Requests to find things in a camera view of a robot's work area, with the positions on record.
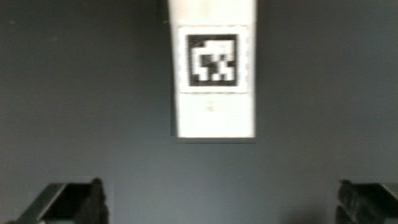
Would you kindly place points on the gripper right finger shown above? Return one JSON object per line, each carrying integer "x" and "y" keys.
{"x": 369, "y": 203}

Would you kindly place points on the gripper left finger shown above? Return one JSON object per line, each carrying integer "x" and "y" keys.
{"x": 70, "y": 204}

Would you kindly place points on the white table leg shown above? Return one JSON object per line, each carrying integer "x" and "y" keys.
{"x": 214, "y": 54}

